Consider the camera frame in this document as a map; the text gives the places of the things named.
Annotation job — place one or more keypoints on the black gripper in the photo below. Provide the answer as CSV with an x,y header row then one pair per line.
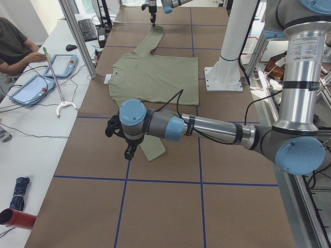
x,y
152,8
131,142

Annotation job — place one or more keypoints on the green long-sleeve shirt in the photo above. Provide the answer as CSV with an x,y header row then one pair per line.
x,y
139,77

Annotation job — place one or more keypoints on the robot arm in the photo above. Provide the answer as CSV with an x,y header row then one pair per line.
x,y
167,5
292,140

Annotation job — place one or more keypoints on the black labelled box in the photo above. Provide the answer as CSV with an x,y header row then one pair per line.
x,y
101,36

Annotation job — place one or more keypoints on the black keyboard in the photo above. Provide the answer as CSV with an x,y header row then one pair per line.
x,y
87,30

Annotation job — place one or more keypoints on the white paper clothing tag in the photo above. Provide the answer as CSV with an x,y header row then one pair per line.
x,y
107,78

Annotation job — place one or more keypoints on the white reacher grabber stick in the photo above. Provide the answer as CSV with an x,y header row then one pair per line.
x,y
63,103

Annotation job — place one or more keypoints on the black computer mouse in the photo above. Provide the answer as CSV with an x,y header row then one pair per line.
x,y
70,47

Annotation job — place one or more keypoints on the far blue teach pendant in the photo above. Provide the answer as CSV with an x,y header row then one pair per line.
x,y
63,64

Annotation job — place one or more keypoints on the blue teach pendant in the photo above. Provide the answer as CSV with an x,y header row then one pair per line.
x,y
63,64
32,91

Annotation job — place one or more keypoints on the near blue teach pendant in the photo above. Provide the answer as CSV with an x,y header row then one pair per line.
x,y
32,91

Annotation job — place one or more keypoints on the folded dark blue umbrella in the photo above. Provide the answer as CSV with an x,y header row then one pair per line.
x,y
17,202

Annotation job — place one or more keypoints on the red cylinder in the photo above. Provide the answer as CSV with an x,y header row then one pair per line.
x,y
15,218

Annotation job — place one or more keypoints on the seated person in dark shirt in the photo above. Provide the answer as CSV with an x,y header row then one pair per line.
x,y
17,51

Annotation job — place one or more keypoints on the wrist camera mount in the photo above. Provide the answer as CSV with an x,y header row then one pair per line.
x,y
144,6
114,127

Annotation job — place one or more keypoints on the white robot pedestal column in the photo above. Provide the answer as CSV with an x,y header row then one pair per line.
x,y
225,74

